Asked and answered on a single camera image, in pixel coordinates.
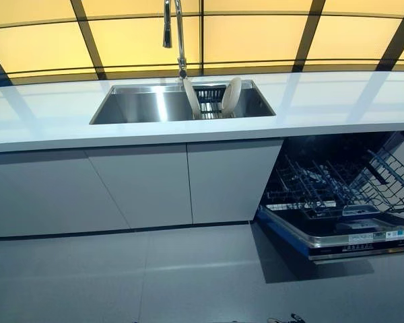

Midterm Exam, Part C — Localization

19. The open dishwasher door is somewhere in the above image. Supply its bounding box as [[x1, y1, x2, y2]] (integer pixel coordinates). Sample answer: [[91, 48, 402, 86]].
[[255, 203, 404, 262]]

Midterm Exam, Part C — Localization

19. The black dish drying rack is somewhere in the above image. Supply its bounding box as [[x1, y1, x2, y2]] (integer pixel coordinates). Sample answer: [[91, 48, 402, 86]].
[[191, 84, 237, 120]]

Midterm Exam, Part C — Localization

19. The narrow white cabinet door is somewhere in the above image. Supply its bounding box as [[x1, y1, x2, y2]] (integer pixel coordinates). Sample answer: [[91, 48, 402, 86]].
[[83, 143, 193, 231]]

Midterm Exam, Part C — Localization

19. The large white ceramic plate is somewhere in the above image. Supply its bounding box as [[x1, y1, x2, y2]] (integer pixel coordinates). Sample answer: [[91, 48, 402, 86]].
[[182, 77, 201, 119]]

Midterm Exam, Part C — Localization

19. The small white ceramic plate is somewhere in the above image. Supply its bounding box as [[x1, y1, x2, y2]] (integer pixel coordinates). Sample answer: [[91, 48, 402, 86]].
[[221, 77, 242, 116]]

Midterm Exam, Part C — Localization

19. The stainless steel sink basin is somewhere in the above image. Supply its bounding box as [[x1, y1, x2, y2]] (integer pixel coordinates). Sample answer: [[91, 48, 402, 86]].
[[89, 80, 277, 126]]

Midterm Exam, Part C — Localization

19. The chrome gooseneck kitchen faucet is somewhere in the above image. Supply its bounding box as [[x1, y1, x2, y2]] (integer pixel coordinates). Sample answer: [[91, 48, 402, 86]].
[[162, 0, 189, 80]]

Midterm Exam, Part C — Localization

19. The black-framed yellow window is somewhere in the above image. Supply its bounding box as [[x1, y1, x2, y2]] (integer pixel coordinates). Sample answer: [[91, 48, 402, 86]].
[[0, 0, 404, 89]]

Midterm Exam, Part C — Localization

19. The wide white cabinet door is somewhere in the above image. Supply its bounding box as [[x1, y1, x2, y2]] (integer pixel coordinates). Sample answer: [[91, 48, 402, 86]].
[[0, 149, 131, 240]]

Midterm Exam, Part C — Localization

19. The grey wire dishwasher rack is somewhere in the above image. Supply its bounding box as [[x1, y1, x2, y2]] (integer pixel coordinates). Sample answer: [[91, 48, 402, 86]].
[[264, 132, 404, 220]]

